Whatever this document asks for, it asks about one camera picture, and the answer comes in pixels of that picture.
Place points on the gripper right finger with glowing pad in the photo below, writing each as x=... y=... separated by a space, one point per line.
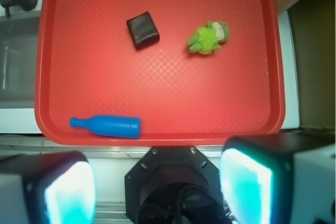
x=288 y=177

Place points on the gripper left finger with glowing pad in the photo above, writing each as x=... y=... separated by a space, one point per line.
x=48 y=188

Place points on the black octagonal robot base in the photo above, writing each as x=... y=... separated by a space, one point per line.
x=174 y=185

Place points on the green toy animal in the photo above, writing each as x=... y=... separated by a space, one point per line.
x=209 y=37

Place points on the blue toy bottle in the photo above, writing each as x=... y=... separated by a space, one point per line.
x=110 y=125

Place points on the red plastic tray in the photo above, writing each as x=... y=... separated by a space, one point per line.
x=87 y=65

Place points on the grey sink basin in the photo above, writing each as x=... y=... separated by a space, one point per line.
x=19 y=37

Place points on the dark brown square block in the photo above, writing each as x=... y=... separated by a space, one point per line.
x=143 y=31

